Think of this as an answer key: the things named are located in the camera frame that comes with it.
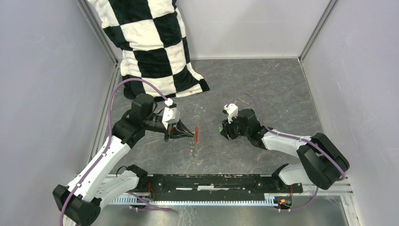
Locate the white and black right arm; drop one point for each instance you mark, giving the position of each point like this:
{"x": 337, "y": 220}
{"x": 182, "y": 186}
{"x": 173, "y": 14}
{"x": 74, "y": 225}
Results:
{"x": 321, "y": 163}

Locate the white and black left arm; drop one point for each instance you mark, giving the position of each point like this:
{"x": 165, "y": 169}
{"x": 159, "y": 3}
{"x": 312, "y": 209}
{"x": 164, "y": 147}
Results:
{"x": 82, "y": 200}

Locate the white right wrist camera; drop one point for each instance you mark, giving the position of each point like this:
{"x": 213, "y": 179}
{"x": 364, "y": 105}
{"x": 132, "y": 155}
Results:
{"x": 232, "y": 112}

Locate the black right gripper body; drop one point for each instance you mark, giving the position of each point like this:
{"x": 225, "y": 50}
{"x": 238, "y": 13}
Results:
{"x": 233, "y": 130}

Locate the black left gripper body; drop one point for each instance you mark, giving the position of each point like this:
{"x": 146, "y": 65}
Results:
{"x": 170, "y": 129}

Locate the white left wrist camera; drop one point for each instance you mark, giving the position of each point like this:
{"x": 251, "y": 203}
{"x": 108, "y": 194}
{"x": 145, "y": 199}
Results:
{"x": 171, "y": 114}

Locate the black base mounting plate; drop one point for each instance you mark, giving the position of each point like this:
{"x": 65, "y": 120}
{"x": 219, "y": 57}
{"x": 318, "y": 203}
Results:
{"x": 213, "y": 187}

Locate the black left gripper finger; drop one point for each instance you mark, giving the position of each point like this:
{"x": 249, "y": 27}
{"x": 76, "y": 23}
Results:
{"x": 181, "y": 135}
{"x": 183, "y": 129}

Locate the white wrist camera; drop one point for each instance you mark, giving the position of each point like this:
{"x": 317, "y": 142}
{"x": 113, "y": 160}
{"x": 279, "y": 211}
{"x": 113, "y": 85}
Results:
{"x": 171, "y": 114}
{"x": 232, "y": 112}

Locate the black white checkered cloth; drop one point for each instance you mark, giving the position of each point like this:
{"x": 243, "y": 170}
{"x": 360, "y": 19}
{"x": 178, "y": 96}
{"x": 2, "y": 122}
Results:
{"x": 155, "y": 54}

